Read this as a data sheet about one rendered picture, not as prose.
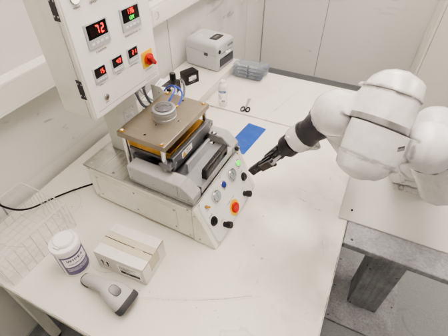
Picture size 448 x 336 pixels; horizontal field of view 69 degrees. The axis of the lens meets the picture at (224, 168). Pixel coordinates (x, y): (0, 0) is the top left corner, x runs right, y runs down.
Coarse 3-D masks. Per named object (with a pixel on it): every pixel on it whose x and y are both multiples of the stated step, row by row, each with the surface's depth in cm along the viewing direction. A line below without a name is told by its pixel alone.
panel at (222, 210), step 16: (240, 160) 124; (224, 176) 116; (240, 176) 124; (208, 192) 108; (224, 192) 115; (240, 192) 124; (208, 208) 108; (224, 208) 115; (240, 208) 123; (208, 224) 108
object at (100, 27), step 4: (96, 24) 86; (100, 24) 87; (92, 28) 85; (96, 28) 86; (100, 28) 87; (104, 28) 88; (92, 32) 85; (96, 32) 86; (100, 32) 88; (104, 32) 89; (92, 36) 86; (96, 36) 87
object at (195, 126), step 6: (198, 120) 114; (192, 126) 112; (198, 126) 112; (186, 132) 109; (192, 132) 109; (180, 138) 107; (186, 138) 107; (132, 144) 107; (138, 144) 106; (174, 144) 105; (180, 144) 105; (138, 150) 108; (144, 150) 107; (150, 150) 105; (156, 150) 103; (168, 150) 102; (174, 150) 102; (156, 156) 105; (168, 156) 102
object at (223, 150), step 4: (224, 144) 112; (220, 148) 111; (224, 148) 111; (216, 152) 109; (220, 152) 109; (224, 152) 111; (216, 156) 108; (220, 156) 109; (212, 160) 106; (216, 160) 107; (208, 164) 105; (212, 164) 105; (204, 168) 103; (208, 168) 104; (212, 168) 106; (204, 172) 103; (208, 172) 104; (204, 176) 105; (208, 176) 105
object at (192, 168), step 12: (204, 144) 112; (216, 144) 119; (132, 156) 114; (192, 156) 108; (204, 156) 114; (228, 156) 116; (180, 168) 109; (192, 168) 109; (216, 168) 109; (192, 180) 105; (204, 180) 105
